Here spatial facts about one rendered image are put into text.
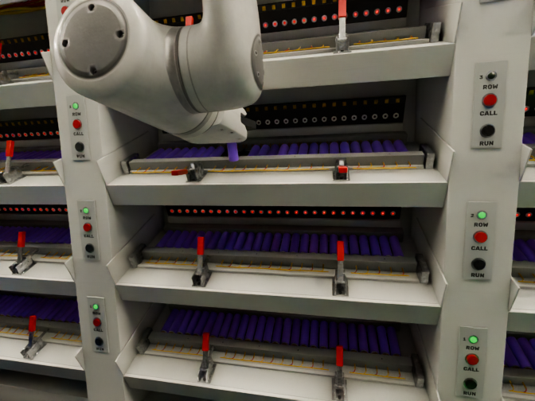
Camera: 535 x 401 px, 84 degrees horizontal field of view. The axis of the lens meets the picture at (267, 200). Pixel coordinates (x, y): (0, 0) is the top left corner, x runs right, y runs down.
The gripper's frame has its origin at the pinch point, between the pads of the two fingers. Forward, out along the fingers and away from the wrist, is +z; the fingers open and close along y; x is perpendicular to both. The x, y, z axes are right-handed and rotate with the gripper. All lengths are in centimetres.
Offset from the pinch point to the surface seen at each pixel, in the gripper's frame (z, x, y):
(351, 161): 3.7, -5.0, 21.4
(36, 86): -2.7, 10.2, -39.0
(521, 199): 1.0, -11.5, 46.0
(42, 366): 5, -50, -46
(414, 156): 3.3, -4.3, 31.6
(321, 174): 2.5, -7.3, 16.2
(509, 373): 11, -43, 50
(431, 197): 0.9, -11.3, 33.5
